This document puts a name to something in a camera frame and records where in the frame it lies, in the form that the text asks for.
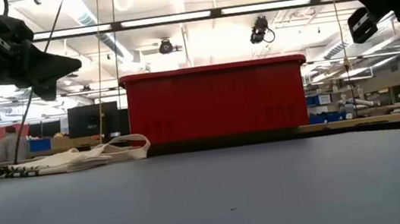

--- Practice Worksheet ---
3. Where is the large black monitor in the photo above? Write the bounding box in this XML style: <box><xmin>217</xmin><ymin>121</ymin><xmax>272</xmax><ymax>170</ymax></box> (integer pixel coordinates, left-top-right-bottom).
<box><xmin>65</xmin><ymin>101</ymin><xmax>122</xmax><ymax>140</ymax></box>

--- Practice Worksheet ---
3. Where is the long black cable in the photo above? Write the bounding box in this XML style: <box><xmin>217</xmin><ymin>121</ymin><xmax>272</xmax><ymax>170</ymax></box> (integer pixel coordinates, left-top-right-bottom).
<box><xmin>0</xmin><ymin>0</ymin><xmax>88</xmax><ymax>166</ymax></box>

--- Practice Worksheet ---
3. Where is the overhead light bar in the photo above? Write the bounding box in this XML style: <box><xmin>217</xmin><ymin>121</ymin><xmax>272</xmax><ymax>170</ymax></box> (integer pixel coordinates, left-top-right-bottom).
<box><xmin>30</xmin><ymin>0</ymin><xmax>358</xmax><ymax>43</ymax></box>

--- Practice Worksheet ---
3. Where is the thin hanging cord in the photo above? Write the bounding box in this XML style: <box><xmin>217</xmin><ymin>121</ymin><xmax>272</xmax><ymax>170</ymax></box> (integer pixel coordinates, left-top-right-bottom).
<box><xmin>326</xmin><ymin>0</ymin><xmax>359</xmax><ymax>121</ymax></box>

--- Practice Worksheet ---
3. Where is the white canvas tote bag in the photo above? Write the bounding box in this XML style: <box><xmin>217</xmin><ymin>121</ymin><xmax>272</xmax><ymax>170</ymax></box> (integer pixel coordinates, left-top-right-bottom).
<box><xmin>0</xmin><ymin>132</ymin><xmax>153</xmax><ymax>182</ymax></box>

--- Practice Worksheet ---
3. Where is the person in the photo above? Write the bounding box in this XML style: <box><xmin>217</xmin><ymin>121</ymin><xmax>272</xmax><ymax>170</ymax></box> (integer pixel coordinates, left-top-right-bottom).
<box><xmin>0</xmin><ymin>124</ymin><xmax>31</xmax><ymax>163</ymax></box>

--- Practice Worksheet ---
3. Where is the light wooden desk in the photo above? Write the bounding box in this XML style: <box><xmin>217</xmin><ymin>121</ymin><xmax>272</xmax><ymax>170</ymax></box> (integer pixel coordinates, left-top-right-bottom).
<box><xmin>296</xmin><ymin>113</ymin><xmax>400</xmax><ymax>136</ymax></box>

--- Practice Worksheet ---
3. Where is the round black ceiling camera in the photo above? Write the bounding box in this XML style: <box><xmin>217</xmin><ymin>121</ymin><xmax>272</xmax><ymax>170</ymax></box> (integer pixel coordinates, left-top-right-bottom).
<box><xmin>156</xmin><ymin>36</ymin><xmax>176</xmax><ymax>55</ymax></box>

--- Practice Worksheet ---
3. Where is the red plastic basket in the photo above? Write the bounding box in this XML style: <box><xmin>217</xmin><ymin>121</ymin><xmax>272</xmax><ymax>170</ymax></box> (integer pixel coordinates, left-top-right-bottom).
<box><xmin>118</xmin><ymin>52</ymin><xmax>315</xmax><ymax>149</ymax></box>

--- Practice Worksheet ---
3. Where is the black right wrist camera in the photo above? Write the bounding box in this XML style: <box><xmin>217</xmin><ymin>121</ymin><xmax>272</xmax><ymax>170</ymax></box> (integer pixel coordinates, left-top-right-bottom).
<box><xmin>345</xmin><ymin>5</ymin><xmax>382</xmax><ymax>46</ymax></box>

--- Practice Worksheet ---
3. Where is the black aluminium table frame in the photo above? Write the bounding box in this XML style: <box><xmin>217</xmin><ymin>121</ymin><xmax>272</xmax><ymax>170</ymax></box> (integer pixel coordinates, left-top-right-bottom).
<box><xmin>0</xmin><ymin>113</ymin><xmax>400</xmax><ymax>181</ymax></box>

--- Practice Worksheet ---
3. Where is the small blue box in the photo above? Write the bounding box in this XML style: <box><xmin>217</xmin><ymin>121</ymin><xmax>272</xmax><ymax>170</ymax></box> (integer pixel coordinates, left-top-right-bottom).
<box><xmin>27</xmin><ymin>137</ymin><xmax>53</xmax><ymax>153</ymax></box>

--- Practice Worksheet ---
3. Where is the black overhead camera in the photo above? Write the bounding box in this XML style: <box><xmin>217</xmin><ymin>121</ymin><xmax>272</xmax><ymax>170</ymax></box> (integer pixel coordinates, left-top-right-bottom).
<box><xmin>247</xmin><ymin>14</ymin><xmax>277</xmax><ymax>46</ymax></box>

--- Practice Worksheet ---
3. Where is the brown cardboard box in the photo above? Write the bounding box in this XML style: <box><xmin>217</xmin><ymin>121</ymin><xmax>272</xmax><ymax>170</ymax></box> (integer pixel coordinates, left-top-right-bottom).
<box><xmin>49</xmin><ymin>131</ymin><xmax>102</xmax><ymax>152</ymax></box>

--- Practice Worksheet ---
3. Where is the blue storage bin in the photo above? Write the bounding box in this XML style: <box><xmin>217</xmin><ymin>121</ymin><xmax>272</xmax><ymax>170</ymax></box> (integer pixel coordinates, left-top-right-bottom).
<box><xmin>308</xmin><ymin>109</ymin><xmax>348</xmax><ymax>126</ymax></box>
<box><xmin>304</xmin><ymin>92</ymin><xmax>335</xmax><ymax>108</ymax></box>

